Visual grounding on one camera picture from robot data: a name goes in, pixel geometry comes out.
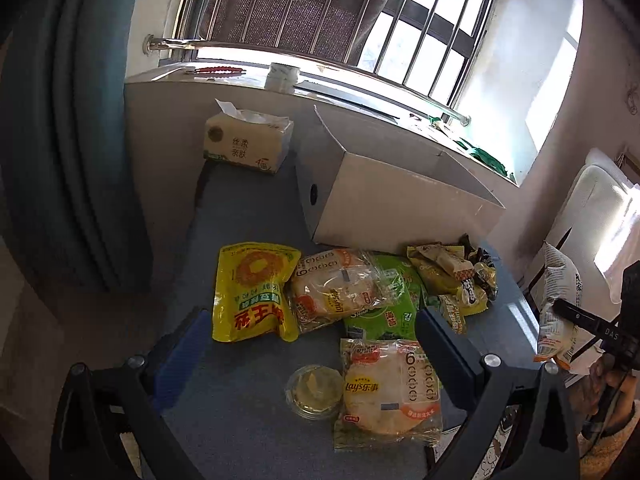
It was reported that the clear bread package with orange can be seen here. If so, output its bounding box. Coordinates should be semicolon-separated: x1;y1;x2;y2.
290;248;401;334

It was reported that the red orange beaded stick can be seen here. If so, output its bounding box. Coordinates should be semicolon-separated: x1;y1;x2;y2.
193;65;246;78

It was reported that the Lay's bread package front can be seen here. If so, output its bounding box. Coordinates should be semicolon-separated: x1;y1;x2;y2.
333;338;442;451

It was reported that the beige orange snack packet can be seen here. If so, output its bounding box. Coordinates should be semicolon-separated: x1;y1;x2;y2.
406;244;475;301

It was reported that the yellow sunflower seed bag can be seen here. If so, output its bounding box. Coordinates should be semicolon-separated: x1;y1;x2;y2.
212;242;302;344

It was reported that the steel window guard rail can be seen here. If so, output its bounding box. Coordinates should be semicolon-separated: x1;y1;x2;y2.
142;0;522;126

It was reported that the white chip bag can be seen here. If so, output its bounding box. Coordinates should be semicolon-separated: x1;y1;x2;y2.
531;242;584;369

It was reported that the dark teal curtain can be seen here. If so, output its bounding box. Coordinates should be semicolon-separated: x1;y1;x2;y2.
1;0;153;292

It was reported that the white cushioned chair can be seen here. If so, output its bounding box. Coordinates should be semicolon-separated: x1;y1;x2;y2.
544;148;639;321

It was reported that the white cardboard box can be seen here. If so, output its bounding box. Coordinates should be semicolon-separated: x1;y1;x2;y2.
296;105;504;254

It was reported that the clear plastic jelly cup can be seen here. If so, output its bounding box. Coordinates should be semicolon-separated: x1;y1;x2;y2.
284;364;343;420

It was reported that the person's right hand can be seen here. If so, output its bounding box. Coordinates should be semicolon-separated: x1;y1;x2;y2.
568;356;638;437

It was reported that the green snack bag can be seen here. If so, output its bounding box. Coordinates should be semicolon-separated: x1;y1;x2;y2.
344;252;424;340

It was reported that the grey cloth on window bars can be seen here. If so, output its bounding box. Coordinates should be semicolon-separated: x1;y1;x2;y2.
198;0;388;66

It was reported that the yellow-black chip bag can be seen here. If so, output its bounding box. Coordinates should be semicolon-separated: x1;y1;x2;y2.
459;234;498;316

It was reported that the green plastic bag on sill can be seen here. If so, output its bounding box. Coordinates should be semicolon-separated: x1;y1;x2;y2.
428;116;516;183

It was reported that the cream knit right sleeve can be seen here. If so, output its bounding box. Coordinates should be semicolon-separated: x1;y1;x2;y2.
577;400;639;479

